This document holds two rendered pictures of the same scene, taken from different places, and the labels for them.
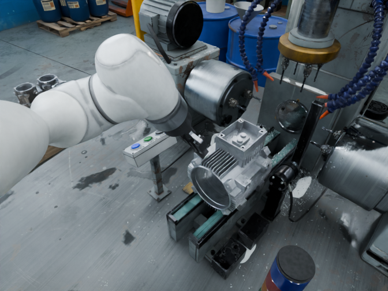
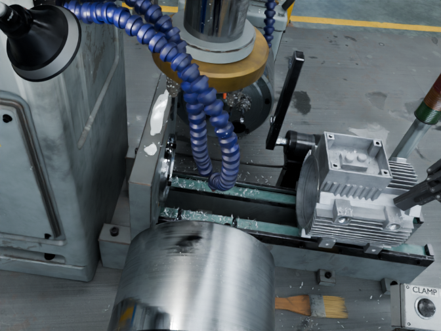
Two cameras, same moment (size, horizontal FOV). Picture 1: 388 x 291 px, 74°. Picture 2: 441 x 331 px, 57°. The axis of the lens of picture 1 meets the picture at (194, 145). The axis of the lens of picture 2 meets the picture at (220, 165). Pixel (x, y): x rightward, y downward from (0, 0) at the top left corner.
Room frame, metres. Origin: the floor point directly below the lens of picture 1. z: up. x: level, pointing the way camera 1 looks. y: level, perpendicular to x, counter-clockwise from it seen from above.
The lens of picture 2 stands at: (1.18, 0.05, 1.68)
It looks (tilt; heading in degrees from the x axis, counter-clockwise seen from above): 48 degrees down; 221
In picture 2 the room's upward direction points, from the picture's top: 12 degrees clockwise
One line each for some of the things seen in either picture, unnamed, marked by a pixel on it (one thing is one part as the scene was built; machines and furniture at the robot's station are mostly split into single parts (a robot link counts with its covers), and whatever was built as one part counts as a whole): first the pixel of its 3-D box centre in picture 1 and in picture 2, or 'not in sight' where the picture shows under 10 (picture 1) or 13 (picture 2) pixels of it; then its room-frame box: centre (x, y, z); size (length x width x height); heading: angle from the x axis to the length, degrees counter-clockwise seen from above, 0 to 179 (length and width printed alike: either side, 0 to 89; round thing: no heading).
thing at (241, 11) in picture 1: (246, 20); not in sight; (2.33, -0.45, 0.93); 0.25 x 0.24 x 0.25; 147
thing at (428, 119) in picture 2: not in sight; (430, 110); (0.18, -0.16, 1.05); 0.06 x 0.06 x 0.04
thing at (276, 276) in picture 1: (291, 269); not in sight; (0.18, -0.16, 1.19); 0.06 x 0.06 x 0.04
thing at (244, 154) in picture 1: (240, 142); (350, 166); (0.59, -0.14, 1.11); 0.12 x 0.11 x 0.07; 137
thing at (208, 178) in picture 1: (229, 170); (352, 197); (0.56, -0.11, 1.01); 0.20 x 0.19 x 0.19; 137
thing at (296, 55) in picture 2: (304, 138); (283, 105); (0.59, -0.33, 1.12); 0.04 x 0.03 x 0.26; 135
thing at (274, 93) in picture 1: (297, 119); (138, 176); (0.88, -0.44, 0.97); 0.30 x 0.11 x 0.34; 45
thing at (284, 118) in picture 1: (291, 118); (168, 168); (0.84, -0.39, 1.01); 0.15 x 0.02 x 0.15; 45
